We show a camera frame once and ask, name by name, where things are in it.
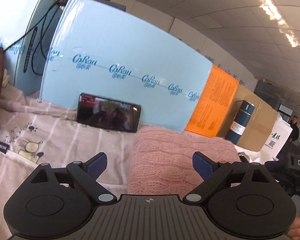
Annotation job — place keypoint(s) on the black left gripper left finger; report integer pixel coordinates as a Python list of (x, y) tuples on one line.
[(85, 177)]

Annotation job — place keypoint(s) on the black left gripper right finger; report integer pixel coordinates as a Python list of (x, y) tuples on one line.
[(214, 177)]

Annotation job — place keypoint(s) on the white paper bag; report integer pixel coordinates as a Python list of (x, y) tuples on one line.
[(277, 138)]

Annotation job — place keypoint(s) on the white garment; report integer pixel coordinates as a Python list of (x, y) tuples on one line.
[(253, 157)]

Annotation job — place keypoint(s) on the brown cardboard box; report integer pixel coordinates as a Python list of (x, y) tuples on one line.
[(260, 124)]

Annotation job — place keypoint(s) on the person in background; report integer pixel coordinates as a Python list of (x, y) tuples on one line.
[(295, 130)]

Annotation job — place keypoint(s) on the light blue carton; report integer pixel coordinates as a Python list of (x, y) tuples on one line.
[(26, 32), (103, 51)]

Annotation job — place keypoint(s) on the black smartphone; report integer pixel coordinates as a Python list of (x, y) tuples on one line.
[(109, 114)]

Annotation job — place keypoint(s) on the pink patterned bed sheet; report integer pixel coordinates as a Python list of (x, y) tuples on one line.
[(38, 132)]

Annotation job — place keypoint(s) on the dark blue thermos bottle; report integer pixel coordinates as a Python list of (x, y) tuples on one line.
[(240, 122)]

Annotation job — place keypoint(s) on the left light blue carton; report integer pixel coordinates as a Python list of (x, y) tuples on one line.
[(26, 32)]

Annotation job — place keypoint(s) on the orange printed carton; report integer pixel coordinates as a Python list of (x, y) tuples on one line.
[(213, 104)]

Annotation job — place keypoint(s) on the person's hand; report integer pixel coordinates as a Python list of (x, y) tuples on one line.
[(294, 232)]

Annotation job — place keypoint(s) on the pink knitted sweater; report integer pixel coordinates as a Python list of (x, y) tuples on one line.
[(161, 160)]

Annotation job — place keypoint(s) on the right light blue carton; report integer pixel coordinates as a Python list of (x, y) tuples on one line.
[(103, 51)]

